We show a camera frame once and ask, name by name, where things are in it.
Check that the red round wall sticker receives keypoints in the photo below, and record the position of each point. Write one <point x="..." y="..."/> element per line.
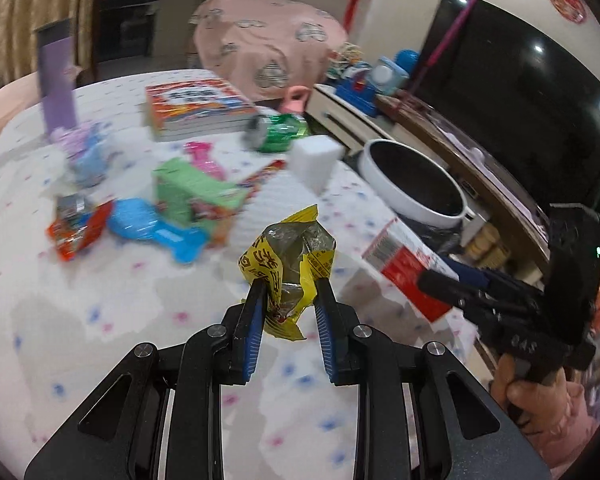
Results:
<point x="574" y="11"/>

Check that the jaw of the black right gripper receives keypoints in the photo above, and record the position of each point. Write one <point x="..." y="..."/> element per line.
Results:
<point x="483" y="292"/>

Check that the red candy tube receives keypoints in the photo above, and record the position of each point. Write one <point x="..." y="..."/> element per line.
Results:
<point x="254" y="182"/>

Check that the pink heart-pattern furniture cover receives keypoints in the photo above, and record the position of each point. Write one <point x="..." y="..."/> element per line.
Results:
<point x="264" y="47"/>

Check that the black television screen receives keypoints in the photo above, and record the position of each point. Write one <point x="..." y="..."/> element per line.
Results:
<point x="526" y="100"/>

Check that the colourful ferris wheel toy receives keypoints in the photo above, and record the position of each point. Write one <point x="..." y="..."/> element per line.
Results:
<point x="342" y="58"/>

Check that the purple tall bottle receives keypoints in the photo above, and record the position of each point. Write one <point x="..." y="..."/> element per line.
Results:
<point x="56" y="75"/>

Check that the blue spiky ball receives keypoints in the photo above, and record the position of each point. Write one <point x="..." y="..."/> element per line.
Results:
<point x="407" y="60"/>

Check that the white floral tablecloth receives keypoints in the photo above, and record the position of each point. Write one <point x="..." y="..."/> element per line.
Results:
<point x="65" y="325"/>

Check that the blue toy machine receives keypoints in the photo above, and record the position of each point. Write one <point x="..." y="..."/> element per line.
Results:
<point x="358" y="93"/>

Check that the orange red snack wrapper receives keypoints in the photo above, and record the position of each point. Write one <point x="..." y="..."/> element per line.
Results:
<point x="78" y="223"/>

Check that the pink stick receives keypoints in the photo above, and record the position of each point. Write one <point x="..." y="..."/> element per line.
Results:
<point x="443" y="44"/>

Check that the green cardboard box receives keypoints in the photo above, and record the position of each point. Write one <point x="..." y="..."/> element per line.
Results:
<point x="190" y="198"/>

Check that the white foam block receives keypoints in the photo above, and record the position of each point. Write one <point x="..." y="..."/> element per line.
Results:
<point x="312" y="160"/>

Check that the crushed green soda can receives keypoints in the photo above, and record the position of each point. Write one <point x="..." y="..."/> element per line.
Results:
<point x="274" y="133"/>

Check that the pink kettlebell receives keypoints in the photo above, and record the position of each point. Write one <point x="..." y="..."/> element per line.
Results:
<point x="294" y="101"/>

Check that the beige curtain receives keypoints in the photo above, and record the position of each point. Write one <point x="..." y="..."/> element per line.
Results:
<point x="19" y="21"/>

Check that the yellow snack wrapper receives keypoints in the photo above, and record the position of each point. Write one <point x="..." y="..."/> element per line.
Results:
<point x="290" y="256"/>

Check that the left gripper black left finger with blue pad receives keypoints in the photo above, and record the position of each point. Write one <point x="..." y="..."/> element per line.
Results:
<point x="246" y="335"/>

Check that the person's right hand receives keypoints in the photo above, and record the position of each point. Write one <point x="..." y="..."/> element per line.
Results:
<point x="552" y="415"/>

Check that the purple blue small packet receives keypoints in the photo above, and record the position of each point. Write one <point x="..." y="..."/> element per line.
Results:
<point x="87" y="151"/>

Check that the pink sofa cushion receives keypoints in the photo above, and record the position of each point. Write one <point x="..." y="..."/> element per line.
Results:
<point x="17" y="96"/>

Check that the light blue cube toy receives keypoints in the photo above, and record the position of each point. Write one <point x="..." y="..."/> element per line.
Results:
<point x="386" y="77"/>

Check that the orange children's book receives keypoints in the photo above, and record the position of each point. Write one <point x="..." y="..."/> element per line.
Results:
<point x="179" y="110"/>

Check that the white TV cabinet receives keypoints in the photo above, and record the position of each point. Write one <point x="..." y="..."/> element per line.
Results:
<point x="492" y="219"/>

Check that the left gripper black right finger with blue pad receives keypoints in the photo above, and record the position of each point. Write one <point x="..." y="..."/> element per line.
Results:
<point x="335" y="323"/>

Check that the white round trash bin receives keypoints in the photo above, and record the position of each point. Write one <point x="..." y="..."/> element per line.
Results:
<point x="412" y="184"/>

